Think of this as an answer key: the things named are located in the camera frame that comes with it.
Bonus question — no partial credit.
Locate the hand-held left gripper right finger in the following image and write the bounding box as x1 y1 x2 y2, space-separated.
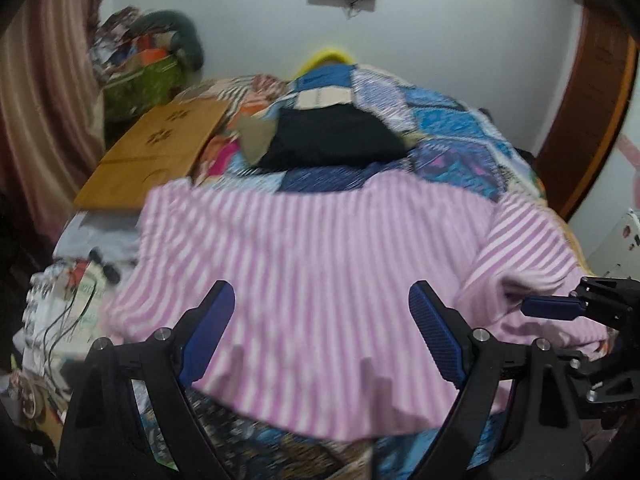
407 280 588 480

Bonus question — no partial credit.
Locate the black cable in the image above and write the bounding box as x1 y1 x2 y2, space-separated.
37 252 123 361

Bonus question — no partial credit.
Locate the colourful fleece blanket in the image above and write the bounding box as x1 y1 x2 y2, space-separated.
192 74 293 186

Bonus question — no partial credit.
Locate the wooden lap desk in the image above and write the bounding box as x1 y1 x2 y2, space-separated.
72 97 233 211

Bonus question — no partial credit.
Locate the beige cloth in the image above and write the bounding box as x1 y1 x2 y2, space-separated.
235 115 278 166

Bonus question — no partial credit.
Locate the green storage box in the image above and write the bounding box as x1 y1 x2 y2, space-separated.
102 55 183 121

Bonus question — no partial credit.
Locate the black garment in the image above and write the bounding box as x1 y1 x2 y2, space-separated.
247 102 408 171

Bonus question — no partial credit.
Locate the pile of assorted clutter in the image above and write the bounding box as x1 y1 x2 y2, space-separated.
90 7 151 76

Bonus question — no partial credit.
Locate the grey neck pillow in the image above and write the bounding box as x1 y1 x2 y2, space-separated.
132 9 206 73

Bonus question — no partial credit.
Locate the striped satin curtain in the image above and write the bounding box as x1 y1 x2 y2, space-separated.
0 0 116 231

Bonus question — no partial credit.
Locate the blue patchwork quilt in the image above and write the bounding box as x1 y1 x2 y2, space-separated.
132 62 548 480

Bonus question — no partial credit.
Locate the white cloth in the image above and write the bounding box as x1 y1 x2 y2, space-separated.
52 209 143 263

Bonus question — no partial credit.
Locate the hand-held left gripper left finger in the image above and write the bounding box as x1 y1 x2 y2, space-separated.
59 280 236 480

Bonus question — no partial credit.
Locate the white power strip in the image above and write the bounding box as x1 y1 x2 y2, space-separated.
22 267 68 346

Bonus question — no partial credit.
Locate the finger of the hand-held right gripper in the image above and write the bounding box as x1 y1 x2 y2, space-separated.
521 295 586 322

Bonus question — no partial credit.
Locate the white door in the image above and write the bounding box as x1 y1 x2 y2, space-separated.
567 95 640 261

